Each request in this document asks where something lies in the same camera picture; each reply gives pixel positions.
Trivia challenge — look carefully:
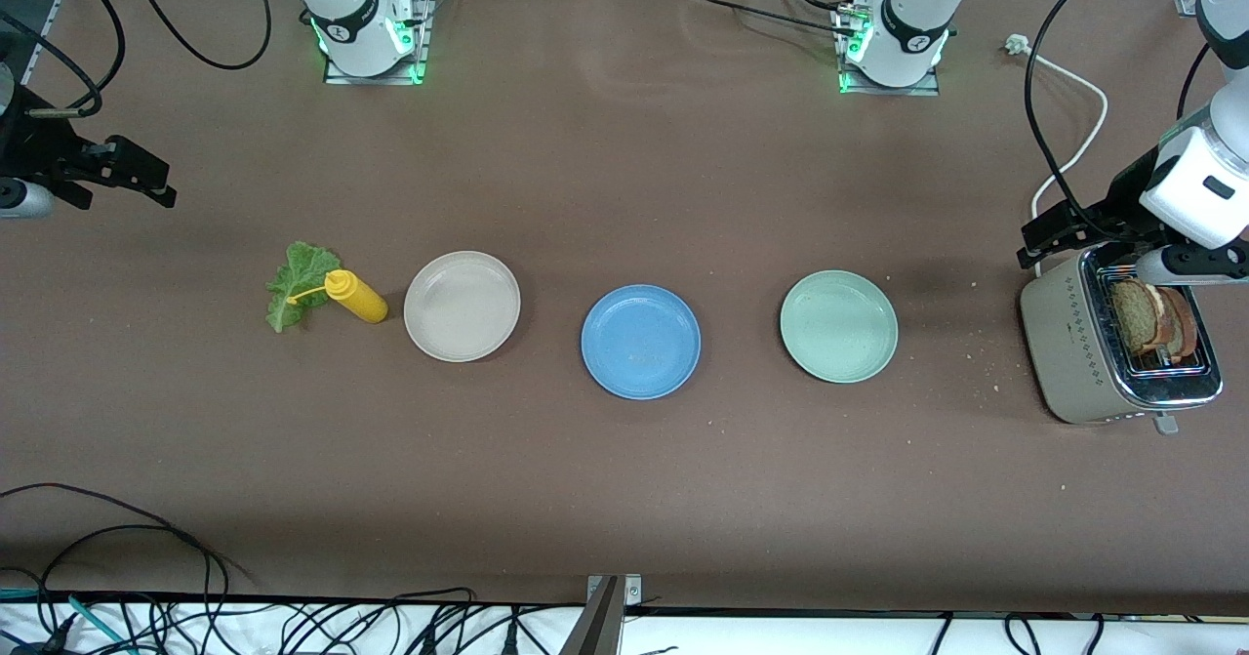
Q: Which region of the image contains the brown bread slice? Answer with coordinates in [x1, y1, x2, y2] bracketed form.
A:
[1110, 277, 1172, 355]
[1156, 284, 1203, 363]

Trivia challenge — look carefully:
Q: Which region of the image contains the green lettuce leaf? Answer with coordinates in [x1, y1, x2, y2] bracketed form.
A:
[265, 241, 342, 334]

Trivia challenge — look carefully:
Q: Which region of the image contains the yellow squeeze bottle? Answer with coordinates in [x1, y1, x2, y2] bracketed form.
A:
[286, 269, 389, 325]

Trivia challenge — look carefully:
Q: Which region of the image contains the pale green round plate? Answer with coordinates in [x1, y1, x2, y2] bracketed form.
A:
[779, 269, 900, 385]

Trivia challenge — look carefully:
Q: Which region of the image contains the pale beige round plate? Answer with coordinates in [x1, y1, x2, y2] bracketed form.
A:
[403, 250, 522, 363]

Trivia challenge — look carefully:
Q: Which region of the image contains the blue round plate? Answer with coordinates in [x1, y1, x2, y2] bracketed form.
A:
[581, 284, 702, 401]

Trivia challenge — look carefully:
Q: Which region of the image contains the beige metal toaster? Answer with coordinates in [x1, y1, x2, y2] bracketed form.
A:
[1020, 242, 1224, 436]

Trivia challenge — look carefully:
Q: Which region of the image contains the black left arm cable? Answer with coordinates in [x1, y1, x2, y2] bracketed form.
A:
[1023, 0, 1232, 246]

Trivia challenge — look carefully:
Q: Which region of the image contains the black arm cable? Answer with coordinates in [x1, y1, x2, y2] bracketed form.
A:
[0, 0, 274, 119]
[1023, 0, 1232, 246]

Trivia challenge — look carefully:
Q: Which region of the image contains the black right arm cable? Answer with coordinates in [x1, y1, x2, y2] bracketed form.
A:
[0, 0, 274, 119]

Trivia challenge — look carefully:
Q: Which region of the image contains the white power cable with plug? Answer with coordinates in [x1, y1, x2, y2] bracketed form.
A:
[1005, 34, 1110, 280]

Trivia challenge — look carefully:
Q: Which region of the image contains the aluminium arm base plate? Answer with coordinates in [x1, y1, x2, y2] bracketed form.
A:
[324, 0, 435, 87]
[831, 6, 943, 98]

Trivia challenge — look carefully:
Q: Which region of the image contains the long black looped cable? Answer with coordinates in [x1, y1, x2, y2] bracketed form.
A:
[0, 484, 230, 627]

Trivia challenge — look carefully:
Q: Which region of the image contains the black base power cable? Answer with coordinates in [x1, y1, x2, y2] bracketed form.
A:
[673, 0, 862, 39]

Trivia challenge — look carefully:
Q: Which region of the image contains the teal cable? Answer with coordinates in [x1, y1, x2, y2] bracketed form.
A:
[0, 589, 133, 655]

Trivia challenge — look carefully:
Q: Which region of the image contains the tangled black cable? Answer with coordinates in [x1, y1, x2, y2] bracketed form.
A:
[283, 589, 586, 655]

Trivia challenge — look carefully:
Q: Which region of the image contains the grey metal bracket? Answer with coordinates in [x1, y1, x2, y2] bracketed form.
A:
[561, 574, 645, 655]

